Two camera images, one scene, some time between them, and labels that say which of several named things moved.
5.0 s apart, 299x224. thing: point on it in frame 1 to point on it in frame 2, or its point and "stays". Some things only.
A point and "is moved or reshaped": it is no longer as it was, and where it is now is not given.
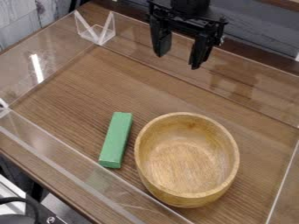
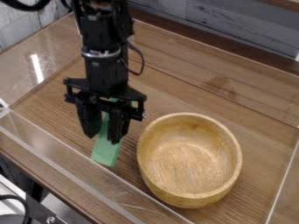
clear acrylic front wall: [99, 192] stays
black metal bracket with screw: [37, 213] stays
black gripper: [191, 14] to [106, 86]
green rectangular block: [116, 140] is moved or reshaped
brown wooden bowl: [187, 157] stays
